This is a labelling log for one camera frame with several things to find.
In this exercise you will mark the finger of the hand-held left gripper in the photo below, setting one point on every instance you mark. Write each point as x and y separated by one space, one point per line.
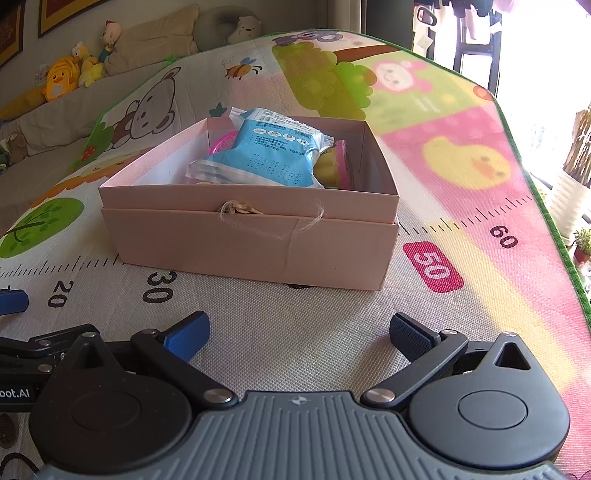
11 302
41 353

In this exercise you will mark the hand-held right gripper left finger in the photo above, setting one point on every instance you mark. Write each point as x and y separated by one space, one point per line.
189 337

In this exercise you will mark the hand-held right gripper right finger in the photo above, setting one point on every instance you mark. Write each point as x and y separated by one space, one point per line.
411 339

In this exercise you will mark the pink cardboard box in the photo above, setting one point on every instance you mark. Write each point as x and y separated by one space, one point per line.
231 249

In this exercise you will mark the pink plastic basket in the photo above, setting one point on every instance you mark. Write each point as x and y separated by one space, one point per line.
224 145

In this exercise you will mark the blue snack packet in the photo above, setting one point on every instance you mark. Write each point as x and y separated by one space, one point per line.
263 152

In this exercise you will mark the cartoon printed play mat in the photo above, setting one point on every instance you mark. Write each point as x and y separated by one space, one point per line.
300 314

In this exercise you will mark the brown plush toy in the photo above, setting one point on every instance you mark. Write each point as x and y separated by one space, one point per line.
14 145

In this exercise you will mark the grey covered sofa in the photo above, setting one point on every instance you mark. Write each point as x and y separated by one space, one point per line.
46 124

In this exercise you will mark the yellow and pink toy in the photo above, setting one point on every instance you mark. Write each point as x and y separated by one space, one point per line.
334 168

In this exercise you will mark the small potted plant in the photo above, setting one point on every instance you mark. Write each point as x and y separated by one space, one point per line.
582 244

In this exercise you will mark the white slatted stand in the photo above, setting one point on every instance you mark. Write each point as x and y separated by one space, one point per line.
568 198

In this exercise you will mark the yellow duck plush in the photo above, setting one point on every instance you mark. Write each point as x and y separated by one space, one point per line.
60 81

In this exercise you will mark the small yellow plush toy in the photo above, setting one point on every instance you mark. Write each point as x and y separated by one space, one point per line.
90 67

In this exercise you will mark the doll with red hat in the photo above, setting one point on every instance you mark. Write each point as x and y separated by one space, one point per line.
111 39

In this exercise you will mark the beige pillow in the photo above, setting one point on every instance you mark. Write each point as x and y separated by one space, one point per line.
152 41

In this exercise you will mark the black metal rack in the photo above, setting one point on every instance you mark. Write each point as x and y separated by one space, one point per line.
471 46

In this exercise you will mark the white bear plush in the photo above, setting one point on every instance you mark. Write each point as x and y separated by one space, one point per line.
244 27

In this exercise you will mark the grey neck pillow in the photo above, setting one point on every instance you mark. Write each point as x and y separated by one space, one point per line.
217 23

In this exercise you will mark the framed wall picture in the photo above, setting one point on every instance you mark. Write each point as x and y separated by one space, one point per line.
10 30
64 14

